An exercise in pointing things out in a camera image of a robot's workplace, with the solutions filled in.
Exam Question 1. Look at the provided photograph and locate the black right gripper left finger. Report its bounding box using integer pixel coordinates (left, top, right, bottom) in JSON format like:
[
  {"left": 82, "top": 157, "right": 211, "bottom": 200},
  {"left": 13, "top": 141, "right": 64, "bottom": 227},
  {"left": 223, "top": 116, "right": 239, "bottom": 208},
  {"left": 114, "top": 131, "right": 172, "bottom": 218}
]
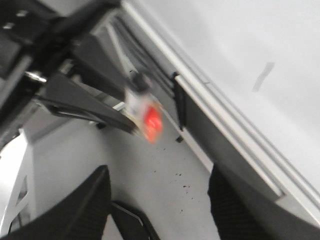
[{"left": 3, "top": 165, "right": 112, "bottom": 240}]

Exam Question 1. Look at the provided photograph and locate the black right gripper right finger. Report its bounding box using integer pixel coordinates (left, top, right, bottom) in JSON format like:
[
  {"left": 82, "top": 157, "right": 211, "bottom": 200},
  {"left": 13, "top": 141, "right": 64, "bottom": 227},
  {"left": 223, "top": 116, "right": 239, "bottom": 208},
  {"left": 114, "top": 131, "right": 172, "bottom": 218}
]
[{"left": 207, "top": 164, "right": 320, "bottom": 240}]

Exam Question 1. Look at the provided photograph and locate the red round magnet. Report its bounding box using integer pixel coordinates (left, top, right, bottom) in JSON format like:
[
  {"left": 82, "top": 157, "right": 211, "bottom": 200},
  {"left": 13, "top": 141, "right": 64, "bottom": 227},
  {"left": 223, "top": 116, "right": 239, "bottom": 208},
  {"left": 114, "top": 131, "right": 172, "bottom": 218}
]
[{"left": 137, "top": 100, "right": 164, "bottom": 144}]

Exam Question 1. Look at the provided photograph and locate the white whiteboard marker pen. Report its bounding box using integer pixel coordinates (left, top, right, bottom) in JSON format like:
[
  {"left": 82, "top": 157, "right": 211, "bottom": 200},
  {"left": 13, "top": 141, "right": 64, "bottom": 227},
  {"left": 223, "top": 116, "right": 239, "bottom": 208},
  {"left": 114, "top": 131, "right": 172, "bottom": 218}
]
[{"left": 124, "top": 71, "right": 153, "bottom": 126}]

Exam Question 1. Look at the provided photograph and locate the white whiteboard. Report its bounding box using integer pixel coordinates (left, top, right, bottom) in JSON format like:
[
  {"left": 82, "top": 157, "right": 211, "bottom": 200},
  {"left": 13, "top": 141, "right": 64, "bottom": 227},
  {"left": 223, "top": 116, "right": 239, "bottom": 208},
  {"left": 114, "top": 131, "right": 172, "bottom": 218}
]
[{"left": 136, "top": 0, "right": 320, "bottom": 189}]

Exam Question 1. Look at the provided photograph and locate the aluminium whiteboard tray rail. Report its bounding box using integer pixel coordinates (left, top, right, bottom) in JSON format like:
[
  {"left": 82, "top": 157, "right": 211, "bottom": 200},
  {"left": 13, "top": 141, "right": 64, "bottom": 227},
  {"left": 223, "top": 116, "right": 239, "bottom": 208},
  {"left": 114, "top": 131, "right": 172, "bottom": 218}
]
[{"left": 121, "top": 0, "right": 320, "bottom": 225}]

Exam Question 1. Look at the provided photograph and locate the white metal rack frame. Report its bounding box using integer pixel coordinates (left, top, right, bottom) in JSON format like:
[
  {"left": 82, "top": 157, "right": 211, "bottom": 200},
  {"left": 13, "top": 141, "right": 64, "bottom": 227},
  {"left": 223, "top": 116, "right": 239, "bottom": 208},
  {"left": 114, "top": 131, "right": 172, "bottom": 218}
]
[{"left": 0, "top": 119, "right": 219, "bottom": 240}]

